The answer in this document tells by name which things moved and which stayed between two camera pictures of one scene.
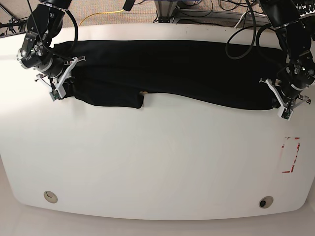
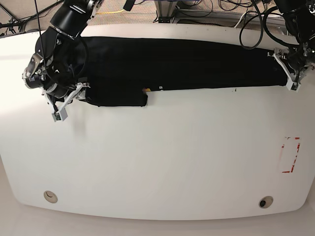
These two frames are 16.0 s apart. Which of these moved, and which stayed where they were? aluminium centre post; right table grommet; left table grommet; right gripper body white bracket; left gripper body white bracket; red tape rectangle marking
Moved: right gripper body white bracket; left gripper body white bracket
Stayed: red tape rectangle marking; left table grommet; aluminium centre post; right table grommet
